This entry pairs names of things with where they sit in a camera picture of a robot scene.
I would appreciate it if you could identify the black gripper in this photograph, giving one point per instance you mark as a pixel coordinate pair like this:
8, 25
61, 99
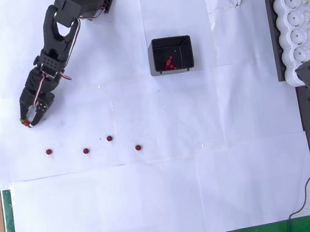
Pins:
41, 106

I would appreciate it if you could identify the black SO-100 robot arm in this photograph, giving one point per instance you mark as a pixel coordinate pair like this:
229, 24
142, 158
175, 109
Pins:
55, 34

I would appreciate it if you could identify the black open box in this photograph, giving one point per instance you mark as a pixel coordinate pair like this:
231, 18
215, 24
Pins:
158, 44

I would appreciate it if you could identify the white paper covering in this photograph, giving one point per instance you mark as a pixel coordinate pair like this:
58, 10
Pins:
183, 176

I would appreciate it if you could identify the white power strip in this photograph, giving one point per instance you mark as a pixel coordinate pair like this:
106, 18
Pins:
295, 21

